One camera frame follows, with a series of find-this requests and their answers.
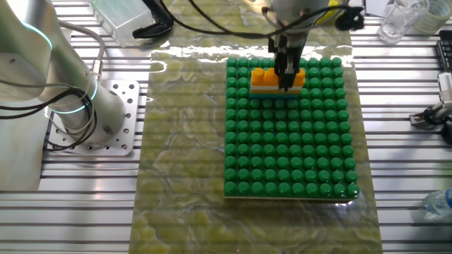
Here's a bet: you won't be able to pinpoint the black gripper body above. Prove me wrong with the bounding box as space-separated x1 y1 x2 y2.
267 33 308 54

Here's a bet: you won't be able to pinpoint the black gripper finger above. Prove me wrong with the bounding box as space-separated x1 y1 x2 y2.
273 52 286 89
284 52 298 91

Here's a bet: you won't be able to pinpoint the yellow-orange four-stud block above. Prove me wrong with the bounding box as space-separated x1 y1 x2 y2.
250 67 307 88
249 88 304 95

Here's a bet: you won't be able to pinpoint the white four-stud block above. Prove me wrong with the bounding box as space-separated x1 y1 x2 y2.
249 84 304 92

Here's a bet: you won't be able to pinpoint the teal four-stud block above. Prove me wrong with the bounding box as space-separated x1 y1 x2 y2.
249 92 301 100

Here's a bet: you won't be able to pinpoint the green studded baseplate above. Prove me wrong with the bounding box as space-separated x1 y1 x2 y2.
224 56 360 203

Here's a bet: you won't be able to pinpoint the clear glass cup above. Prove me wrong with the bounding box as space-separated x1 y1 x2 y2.
377 0 430 45

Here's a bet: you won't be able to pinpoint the green marble pattern mat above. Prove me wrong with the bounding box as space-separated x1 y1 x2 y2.
129 0 384 254

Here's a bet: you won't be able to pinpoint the clear tape roll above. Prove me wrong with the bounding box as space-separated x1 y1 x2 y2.
412 0 452 35

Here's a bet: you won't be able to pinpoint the black keyboard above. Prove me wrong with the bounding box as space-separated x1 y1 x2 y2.
436 30 452 73

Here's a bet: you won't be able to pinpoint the translucent plastic box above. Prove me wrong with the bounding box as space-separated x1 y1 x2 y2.
88 0 155 49

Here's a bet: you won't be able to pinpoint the clear water bottle blue cap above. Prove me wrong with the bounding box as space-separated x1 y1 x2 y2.
423 187 452 219

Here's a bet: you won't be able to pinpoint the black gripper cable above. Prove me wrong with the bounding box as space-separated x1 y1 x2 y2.
155 0 365 40

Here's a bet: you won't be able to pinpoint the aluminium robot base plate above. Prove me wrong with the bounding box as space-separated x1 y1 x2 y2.
45 79 141 157

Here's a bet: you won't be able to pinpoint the grey base cable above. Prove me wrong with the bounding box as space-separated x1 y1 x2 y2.
56 19 107 83

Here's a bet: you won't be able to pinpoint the black base cables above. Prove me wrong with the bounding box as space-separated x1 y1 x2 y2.
0 79 99 152

